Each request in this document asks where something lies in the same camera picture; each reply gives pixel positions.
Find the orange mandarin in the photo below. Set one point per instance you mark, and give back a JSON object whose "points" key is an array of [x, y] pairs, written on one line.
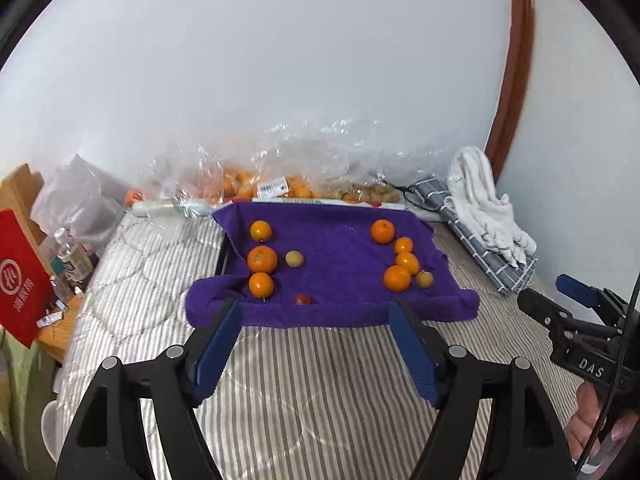
{"points": [[261, 231], [133, 196], [403, 245], [407, 263], [261, 285], [262, 260], [382, 232]]}

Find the purple towel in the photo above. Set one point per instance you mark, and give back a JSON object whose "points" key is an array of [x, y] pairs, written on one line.
{"points": [[340, 260]]}

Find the white wrapped roll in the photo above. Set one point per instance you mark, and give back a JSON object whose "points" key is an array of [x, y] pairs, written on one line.
{"points": [[165, 206]]}

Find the crumpled clear plastic bag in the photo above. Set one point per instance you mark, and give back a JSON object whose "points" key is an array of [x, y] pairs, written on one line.
{"points": [[75, 195]]}

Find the clear plastic bag of oranges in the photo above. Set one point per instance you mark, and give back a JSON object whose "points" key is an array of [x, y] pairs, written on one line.
{"points": [[240, 180]]}

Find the grey checked folded cloth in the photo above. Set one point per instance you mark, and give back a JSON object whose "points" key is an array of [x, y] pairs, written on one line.
{"points": [[435, 192]]}

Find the striped bed cover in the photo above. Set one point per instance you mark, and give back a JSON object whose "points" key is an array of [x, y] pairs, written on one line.
{"points": [[310, 410]]}

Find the brown wooden frame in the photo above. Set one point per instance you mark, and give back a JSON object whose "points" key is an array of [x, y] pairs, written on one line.
{"points": [[517, 60]]}

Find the oval orange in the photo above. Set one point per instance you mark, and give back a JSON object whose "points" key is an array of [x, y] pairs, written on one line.
{"points": [[397, 279]]}

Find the white striped towel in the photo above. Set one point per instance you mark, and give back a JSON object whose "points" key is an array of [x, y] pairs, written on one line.
{"points": [[480, 195]]}

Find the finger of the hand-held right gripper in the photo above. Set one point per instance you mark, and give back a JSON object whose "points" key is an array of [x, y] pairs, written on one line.
{"points": [[540, 307], [575, 286]]}

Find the red paper bag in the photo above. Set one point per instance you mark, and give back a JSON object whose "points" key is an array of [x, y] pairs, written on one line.
{"points": [[20, 270]]}

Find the small red tomato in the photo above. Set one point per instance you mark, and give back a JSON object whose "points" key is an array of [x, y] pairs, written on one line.
{"points": [[302, 300]]}

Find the white round container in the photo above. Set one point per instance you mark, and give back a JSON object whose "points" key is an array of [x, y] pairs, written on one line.
{"points": [[50, 427]]}

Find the person's right hand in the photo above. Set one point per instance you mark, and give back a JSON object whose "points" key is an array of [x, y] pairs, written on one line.
{"points": [[587, 420]]}

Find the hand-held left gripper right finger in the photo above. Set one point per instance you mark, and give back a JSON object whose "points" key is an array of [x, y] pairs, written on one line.
{"points": [[417, 360]]}

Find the small green fruit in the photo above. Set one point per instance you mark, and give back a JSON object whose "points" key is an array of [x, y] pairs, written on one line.
{"points": [[294, 259], [425, 279]]}

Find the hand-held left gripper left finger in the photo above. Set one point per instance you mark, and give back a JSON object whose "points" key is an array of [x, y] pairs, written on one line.
{"points": [[217, 355]]}

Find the clear plastic bottle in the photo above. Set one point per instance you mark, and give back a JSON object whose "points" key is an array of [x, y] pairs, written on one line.
{"points": [[70, 260]]}

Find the clear plastic bag of nuts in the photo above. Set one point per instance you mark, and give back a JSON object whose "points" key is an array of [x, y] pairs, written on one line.
{"points": [[360, 192]]}

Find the light green cloth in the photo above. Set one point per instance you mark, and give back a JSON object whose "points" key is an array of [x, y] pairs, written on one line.
{"points": [[20, 390]]}

